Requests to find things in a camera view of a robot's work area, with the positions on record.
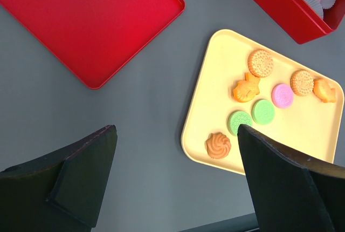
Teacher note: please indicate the tan round cookie top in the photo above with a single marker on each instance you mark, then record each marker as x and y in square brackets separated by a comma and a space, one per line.
[260, 63]

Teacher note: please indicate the orange fish cookie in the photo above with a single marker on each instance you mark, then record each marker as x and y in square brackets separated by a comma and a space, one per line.
[246, 89]
[323, 91]

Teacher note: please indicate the yellow tray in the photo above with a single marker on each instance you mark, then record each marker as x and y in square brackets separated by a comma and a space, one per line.
[308, 125]

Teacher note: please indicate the green round cookie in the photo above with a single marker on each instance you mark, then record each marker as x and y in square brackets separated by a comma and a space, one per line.
[236, 119]
[263, 112]

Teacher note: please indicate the orange fish cookie right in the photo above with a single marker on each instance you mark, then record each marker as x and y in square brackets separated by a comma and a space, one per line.
[323, 91]

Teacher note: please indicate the green round cookie right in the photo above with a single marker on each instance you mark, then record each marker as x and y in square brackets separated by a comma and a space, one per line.
[263, 112]

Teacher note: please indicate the red lid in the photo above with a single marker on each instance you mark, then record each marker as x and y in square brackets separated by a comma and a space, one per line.
[94, 39]

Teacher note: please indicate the orange swirl cookie left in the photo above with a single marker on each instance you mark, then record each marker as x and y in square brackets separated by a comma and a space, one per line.
[218, 145]

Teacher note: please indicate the orange fish cookie left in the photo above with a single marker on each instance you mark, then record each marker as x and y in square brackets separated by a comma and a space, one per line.
[246, 89]

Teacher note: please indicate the tan round cookie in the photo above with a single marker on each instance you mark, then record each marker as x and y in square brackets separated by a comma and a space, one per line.
[260, 63]
[302, 83]

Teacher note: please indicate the green round cookie left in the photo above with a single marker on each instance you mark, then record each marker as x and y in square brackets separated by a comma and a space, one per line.
[236, 119]

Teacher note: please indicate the red compartment box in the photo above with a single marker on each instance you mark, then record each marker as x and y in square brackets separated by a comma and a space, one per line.
[300, 21]

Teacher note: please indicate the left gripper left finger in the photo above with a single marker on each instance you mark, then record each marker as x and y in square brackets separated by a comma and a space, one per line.
[62, 190]

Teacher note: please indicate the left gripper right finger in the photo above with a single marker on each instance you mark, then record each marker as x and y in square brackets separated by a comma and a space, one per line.
[290, 190]

